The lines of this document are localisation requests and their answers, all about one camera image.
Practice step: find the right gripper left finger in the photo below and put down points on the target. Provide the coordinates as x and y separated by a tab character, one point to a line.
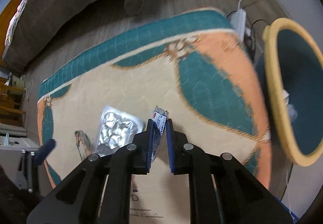
99	189

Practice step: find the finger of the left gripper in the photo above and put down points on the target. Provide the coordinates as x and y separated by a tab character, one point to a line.
44	151

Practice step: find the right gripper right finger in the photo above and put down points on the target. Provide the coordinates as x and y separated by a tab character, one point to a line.
221	189

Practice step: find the small printed white packet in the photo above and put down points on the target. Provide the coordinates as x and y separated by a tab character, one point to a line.
159	119

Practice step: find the trash pile in bin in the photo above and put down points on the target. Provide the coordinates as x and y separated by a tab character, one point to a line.
290	108

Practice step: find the wooden chair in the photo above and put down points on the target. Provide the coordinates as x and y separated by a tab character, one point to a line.
11	112

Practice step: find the silver foil wrapper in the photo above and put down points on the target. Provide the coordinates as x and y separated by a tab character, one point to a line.
116	130

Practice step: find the teal and cream horse rug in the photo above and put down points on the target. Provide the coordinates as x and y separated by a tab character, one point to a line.
195	67

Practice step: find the teal bin with yellow rim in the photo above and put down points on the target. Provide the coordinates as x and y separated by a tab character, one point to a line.
292	61

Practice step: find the wooden headboard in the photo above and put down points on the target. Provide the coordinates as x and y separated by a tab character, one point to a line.
6	15

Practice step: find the white power strip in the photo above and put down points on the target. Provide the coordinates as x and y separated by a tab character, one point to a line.
238	22

